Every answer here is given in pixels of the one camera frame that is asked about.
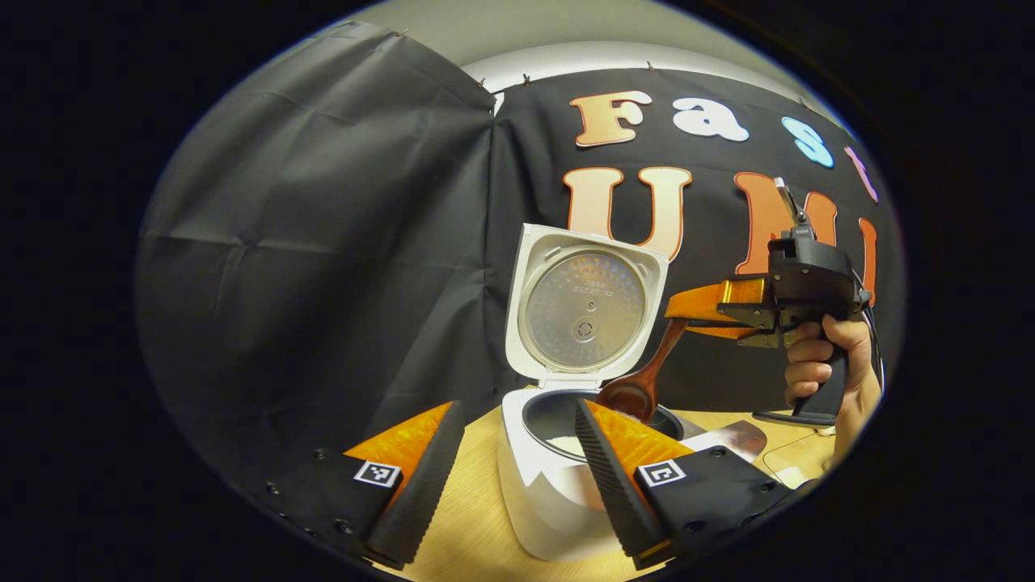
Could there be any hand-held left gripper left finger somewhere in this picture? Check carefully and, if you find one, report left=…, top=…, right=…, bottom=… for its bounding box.
left=259, top=400, right=467, bottom=571

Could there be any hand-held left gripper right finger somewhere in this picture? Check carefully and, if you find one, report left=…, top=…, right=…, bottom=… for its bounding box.
left=574, top=399, right=797, bottom=571

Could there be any white rice cooker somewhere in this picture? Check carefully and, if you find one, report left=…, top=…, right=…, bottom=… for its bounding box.
left=495, top=223, right=708, bottom=563

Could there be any brown wooden spoon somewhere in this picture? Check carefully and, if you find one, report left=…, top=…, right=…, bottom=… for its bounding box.
left=597, top=317, right=691, bottom=423

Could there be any black backdrop cloth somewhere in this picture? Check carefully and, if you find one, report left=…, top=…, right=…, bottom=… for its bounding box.
left=136, top=20, right=905, bottom=486

